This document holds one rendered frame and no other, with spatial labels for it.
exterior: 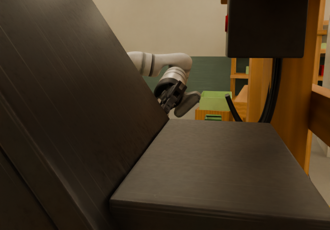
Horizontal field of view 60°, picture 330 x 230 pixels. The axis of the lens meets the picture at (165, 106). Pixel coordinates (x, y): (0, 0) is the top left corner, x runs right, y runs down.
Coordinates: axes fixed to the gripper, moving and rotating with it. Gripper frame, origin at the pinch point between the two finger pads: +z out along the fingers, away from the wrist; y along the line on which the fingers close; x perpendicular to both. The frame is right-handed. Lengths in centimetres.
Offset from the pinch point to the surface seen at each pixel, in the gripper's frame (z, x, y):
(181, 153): 25.4, 0.1, 12.3
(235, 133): 15.8, 6.9, 15.1
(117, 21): -749, -134, -268
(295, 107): -9.2, 22.6, 19.7
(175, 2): -736, -41, -114
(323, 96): -2.9, 21.0, 26.1
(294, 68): -11.6, 15.9, 25.4
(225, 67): -672, 163, -134
